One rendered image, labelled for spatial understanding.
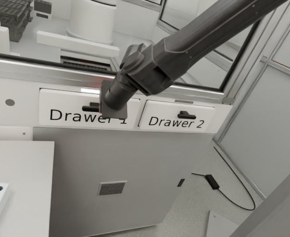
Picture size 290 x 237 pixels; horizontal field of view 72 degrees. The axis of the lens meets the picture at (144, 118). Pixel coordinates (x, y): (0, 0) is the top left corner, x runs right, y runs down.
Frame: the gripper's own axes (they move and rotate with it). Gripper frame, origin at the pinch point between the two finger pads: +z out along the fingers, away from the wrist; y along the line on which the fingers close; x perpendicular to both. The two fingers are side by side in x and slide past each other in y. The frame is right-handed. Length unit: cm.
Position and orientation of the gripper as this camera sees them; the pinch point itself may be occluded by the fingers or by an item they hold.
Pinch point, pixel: (105, 111)
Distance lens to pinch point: 60.2
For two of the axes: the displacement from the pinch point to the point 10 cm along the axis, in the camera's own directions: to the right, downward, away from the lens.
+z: -4.2, 3.2, 8.5
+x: -9.0, -0.8, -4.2
